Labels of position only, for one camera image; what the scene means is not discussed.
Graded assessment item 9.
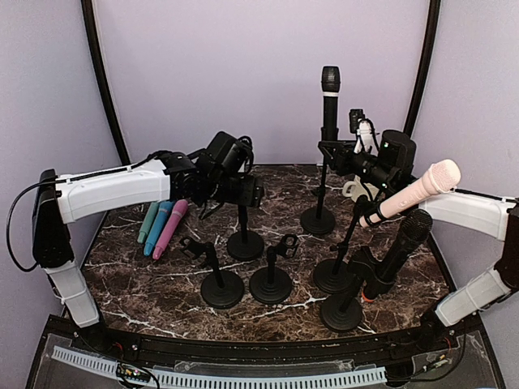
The black mic stand cream mic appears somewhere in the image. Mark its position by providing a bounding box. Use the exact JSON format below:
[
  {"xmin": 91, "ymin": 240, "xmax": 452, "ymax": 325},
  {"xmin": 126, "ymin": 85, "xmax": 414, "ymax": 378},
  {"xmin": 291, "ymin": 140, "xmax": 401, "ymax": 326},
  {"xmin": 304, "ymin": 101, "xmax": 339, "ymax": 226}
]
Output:
[{"xmin": 313, "ymin": 194, "xmax": 375, "ymax": 294}]

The left black frame post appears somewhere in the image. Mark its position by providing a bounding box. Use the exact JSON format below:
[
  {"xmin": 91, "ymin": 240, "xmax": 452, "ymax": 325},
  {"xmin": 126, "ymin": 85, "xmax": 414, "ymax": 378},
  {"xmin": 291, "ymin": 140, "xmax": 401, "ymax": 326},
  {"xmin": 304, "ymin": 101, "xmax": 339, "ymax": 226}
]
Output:
[{"xmin": 80, "ymin": 0, "xmax": 130, "ymax": 165}]

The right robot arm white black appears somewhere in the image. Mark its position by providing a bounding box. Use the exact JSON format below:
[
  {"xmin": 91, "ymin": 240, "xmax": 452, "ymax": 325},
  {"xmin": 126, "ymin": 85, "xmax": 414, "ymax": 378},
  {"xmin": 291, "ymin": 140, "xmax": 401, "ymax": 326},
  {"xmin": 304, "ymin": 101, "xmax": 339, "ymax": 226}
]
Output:
[{"xmin": 318, "ymin": 130, "xmax": 518, "ymax": 352}]

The black microphone white ring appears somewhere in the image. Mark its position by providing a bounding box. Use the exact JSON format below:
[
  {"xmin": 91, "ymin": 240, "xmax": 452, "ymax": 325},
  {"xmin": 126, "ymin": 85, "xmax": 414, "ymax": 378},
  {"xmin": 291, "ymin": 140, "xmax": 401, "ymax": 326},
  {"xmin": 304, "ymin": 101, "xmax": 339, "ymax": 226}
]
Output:
[{"xmin": 320, "ymin": 65, "xmax": 342, "ymax": 142}]

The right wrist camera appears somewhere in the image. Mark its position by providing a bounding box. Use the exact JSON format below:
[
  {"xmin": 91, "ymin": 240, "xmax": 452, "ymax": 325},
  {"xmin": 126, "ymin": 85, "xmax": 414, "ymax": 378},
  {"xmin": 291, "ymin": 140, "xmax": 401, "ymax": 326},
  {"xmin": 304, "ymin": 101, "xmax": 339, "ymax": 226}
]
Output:
[{"xmin": 349, "ymin": 109, "xmax": 376, "ymax": 153}]

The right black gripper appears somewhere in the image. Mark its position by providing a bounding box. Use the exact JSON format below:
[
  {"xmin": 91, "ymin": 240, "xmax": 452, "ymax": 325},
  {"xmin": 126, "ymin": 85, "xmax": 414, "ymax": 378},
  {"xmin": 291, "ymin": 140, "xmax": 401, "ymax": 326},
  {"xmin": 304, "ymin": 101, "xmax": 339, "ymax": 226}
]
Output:
[{"xmin": 319, "ymin": 139, "xmax": 395, "ymax": 192}]

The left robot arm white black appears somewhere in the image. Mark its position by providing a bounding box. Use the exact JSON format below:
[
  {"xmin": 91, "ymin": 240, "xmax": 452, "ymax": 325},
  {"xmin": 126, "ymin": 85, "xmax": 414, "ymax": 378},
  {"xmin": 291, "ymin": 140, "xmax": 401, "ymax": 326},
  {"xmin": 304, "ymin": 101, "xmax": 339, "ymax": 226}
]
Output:
[{"xmin": 20, "ymin": 131, "xmax": 264, "ymax": 353}]

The white slotted cable duct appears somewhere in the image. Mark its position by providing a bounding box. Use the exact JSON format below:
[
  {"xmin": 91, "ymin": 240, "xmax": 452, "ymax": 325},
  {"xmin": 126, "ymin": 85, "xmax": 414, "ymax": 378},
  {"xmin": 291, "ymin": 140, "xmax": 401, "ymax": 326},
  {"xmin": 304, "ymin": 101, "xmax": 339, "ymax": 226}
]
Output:
[{"xmin": 50, "ymin": 346, "xmax": 387, "ymax": 388}]

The black microphone orange base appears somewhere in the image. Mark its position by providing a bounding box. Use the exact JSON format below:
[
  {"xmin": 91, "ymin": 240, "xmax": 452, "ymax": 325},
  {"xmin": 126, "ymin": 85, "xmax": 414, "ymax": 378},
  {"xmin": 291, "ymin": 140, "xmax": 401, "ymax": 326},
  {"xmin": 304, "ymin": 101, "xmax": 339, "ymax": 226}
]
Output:
[{"xmin": 362, "ymin": 209, "xmax": 433, "ymax": 301}]

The black frame post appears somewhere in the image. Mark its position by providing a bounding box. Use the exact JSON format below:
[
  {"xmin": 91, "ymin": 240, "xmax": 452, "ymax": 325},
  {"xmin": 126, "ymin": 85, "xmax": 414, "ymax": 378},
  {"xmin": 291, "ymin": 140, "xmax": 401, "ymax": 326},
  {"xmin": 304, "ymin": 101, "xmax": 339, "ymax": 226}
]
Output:
[
  {"xmin": 403, "ymin": 0, "xmax": 441, "ymax": 137},
  {"xmin": 80, "ymin": 0, "xmax": 130, "ymax": 165}
]

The black front table rail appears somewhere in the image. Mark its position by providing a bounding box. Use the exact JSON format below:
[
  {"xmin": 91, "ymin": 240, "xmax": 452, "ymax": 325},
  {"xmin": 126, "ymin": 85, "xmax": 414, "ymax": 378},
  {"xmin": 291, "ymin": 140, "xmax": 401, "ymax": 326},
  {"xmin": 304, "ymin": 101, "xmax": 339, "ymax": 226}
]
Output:
[{"xmin": 48, "ymin": 315, "xmax": 459, "ymax": 368}]

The blue microphone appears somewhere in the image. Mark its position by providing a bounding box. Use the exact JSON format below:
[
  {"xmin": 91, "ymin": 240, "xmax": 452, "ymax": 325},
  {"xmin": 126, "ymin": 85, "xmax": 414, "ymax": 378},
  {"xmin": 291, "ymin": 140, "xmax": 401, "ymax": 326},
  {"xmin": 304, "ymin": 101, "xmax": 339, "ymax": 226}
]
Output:
[{"xmin": 144, "ymin": 201, "xmax": 174, "ymax": 256}]

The mint green microphone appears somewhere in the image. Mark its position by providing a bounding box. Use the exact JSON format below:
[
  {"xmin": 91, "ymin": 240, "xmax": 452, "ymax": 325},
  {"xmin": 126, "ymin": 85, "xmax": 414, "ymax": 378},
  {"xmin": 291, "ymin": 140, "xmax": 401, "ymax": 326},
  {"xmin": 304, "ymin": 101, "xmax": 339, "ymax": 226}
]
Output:
[{"xmin": 137, "ymin": 202, "xmax": 159, "ymax": 244}]

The right black frame post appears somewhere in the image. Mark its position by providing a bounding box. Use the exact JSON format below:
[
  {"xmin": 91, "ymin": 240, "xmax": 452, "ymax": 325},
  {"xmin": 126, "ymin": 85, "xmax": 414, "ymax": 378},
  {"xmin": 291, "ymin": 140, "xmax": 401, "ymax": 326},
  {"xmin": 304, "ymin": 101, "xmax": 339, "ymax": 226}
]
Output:
[{"xmin": 403, "ymin": 0, "xmax": 441, "ymax": 137}]

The beige mug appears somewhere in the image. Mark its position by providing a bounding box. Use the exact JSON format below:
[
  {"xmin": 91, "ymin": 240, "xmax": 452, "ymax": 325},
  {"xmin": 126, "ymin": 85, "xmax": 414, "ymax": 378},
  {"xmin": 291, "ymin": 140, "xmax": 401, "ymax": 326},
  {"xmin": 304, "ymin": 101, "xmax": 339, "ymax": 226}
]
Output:
[{"xmin": 342, "ymin": 176, "xmax": 372, "ymax": 202}]

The black mic stand blue mic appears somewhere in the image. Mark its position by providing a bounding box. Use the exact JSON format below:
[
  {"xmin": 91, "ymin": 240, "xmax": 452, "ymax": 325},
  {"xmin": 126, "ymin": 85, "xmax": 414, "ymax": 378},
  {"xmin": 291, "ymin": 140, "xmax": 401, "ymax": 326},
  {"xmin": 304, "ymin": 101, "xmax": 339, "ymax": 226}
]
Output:
[{"xmin": 226, "ymin": 206, "xmax": 264, "ymax": 262}]

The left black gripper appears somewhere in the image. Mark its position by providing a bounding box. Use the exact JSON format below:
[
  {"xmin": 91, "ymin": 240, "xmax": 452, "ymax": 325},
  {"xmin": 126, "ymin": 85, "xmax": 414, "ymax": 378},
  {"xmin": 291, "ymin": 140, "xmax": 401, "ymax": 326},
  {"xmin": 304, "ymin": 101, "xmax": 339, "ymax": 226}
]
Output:
[{"xmin": 205, "ymin": 173, "xmax": 264, "ymax": 206}]

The cream pink microphone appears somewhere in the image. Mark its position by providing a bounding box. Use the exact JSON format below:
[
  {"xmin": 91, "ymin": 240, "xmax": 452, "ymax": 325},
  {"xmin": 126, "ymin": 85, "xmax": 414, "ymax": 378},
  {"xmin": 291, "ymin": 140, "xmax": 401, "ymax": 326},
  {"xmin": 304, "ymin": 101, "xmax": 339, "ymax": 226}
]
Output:
[{"xmin": 359, "ymin": 159, "xmax": 461, "ymax": 228}]

